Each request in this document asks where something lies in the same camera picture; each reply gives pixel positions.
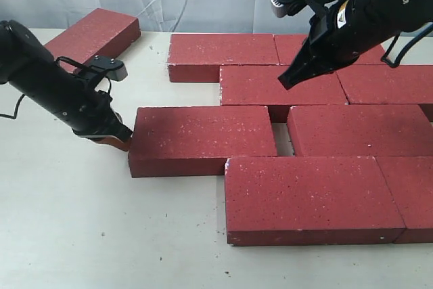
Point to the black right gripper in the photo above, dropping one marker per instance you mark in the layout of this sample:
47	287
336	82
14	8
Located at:
337	40

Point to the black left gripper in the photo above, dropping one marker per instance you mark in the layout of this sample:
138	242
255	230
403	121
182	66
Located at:
95	119

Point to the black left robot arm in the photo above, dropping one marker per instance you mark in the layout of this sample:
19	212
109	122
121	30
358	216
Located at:
64	87

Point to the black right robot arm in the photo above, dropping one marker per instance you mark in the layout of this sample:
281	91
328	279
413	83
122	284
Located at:
406	15

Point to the red brick back row right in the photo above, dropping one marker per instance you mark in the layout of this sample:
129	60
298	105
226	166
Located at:
288	46

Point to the red brick second row right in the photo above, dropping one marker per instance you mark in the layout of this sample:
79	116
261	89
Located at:
379	84

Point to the red brick third row right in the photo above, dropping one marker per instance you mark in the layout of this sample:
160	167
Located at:
360	130

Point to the red brick back row left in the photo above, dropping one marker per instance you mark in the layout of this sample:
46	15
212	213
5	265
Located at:
197	57

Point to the red brick front row left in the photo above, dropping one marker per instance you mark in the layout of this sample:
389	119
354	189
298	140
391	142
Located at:
292	201

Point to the red brick front row right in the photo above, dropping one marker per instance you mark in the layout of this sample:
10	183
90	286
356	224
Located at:
409	179

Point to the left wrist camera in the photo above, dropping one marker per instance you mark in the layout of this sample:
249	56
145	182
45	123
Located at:
101	67

